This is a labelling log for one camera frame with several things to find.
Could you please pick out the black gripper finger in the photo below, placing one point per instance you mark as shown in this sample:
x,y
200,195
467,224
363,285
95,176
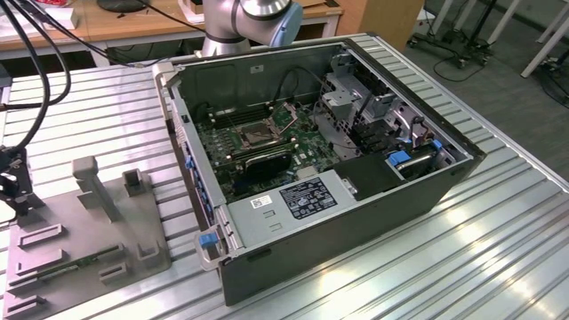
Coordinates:
x,y
31,186
11,196

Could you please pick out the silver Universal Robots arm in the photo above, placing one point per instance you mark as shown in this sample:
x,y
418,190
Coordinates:
x,y
222,20

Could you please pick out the blue slot retainer strip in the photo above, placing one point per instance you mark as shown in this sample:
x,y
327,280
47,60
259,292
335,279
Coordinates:
x,y
188,161

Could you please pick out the black RAM slot bank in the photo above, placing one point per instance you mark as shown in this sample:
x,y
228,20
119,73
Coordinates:
x,y
240,115
258,154

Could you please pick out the CPU socket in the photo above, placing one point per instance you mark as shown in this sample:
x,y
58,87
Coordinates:
x,y
260,136

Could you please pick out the gray parts rack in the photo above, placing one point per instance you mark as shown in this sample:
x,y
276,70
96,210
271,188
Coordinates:
x,y
88,233

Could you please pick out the green RAM stick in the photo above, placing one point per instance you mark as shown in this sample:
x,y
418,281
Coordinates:
x,y
62,269

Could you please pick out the blue case latch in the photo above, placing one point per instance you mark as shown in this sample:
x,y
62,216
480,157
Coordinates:
x,y
208,240

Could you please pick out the silver power supply unit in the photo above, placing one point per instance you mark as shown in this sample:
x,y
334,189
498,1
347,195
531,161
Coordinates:
x,y
258,226

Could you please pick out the black graphics card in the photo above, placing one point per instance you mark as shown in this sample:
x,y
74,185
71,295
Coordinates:
x,y
267,163

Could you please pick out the wooden desk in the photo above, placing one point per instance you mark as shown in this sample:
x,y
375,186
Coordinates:
x,y
134,23

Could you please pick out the black round monitor base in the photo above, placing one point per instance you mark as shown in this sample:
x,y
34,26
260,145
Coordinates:
x,y
122,5

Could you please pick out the thin metal locking lever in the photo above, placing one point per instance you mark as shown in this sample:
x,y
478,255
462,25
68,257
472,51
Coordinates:
x,y
291,123

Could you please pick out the small silver heatsink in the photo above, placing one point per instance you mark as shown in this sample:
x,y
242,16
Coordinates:
x,y
308,172

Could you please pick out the green motherboard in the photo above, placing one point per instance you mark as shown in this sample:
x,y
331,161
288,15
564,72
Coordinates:
x,y
311,140

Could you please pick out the open black PC case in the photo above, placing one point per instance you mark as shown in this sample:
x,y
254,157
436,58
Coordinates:
x,y
334,250

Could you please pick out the gray metal drive cage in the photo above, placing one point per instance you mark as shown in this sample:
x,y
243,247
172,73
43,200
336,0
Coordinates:
x,y
338,100

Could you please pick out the black plastic shroud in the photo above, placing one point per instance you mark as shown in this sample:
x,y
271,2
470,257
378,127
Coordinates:
x,y
364,176

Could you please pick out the small blue clip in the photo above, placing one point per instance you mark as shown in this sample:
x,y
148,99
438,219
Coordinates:
x,y
435,145

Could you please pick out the wooden cabinet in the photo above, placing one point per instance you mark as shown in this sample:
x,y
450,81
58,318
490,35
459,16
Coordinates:
x,y
387,23

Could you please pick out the black wheeled stand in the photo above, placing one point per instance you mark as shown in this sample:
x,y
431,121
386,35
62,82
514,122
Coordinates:
x,y
476,50

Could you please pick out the white table legs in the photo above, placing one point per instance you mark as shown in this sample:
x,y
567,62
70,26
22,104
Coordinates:
x,y
547,50

